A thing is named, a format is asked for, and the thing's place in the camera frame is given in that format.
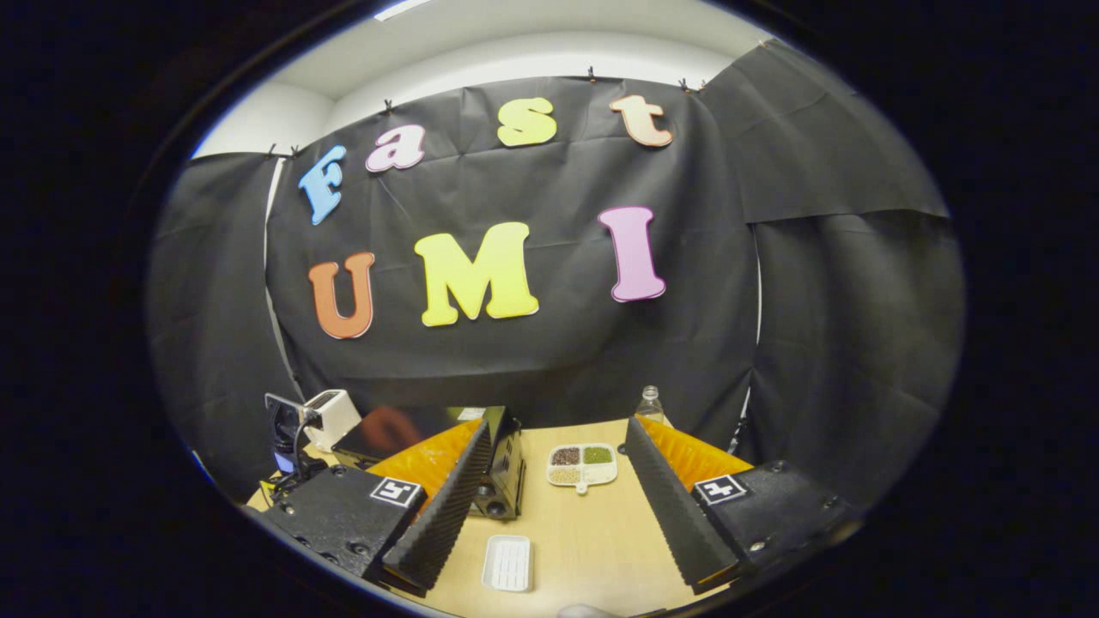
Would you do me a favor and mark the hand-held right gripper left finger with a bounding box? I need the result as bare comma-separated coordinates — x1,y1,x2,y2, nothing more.
243,419,495,599

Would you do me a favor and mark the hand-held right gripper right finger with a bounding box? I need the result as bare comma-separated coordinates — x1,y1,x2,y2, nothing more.
623,415,864,595

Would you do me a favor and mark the black electric oven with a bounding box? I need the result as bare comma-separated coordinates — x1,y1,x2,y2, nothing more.
331,405,525,522

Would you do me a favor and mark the white toaster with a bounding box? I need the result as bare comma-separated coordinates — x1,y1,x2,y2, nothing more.
302,389,362,453

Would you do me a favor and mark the white ribbed tray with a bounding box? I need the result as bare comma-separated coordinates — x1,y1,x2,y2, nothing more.
481,534,533,593

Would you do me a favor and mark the white divided plate with grains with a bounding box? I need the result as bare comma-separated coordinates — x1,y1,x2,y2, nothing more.
546,442,619,496

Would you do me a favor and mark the clear plastic water bottle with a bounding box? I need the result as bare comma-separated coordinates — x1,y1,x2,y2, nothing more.
635,385,673,427

